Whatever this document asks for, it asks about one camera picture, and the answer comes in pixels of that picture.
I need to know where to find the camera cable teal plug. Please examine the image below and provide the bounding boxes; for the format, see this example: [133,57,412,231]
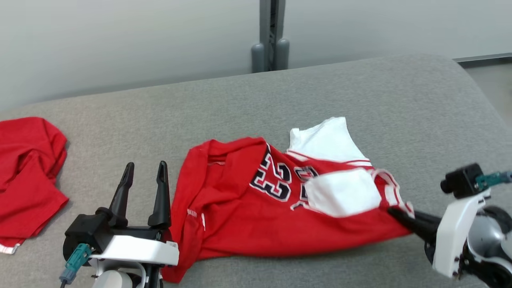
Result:
[475,171,512,192]
[59,243,92,288]

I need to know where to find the red basketball jersey white sleeves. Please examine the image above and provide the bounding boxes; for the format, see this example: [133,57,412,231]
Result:
[162,117,415,284]

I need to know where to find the right camera cable teal plug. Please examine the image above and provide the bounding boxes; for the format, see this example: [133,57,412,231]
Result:
[475,171,512,192]

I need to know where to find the left camera cable teal plug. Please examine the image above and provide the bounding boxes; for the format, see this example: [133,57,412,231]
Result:
[59,243,92,288]

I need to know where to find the grey metal partition post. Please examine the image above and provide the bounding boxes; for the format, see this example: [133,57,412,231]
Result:
[251,0,290,74]

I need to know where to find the red basketball shorts white bands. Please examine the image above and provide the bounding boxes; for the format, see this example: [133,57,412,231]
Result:
[0,117,69,255]

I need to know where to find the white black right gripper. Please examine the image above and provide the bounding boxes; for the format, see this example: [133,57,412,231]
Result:
[387,189,492,279]

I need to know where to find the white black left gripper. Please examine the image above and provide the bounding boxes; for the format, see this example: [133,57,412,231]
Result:
[89,160,180,288]

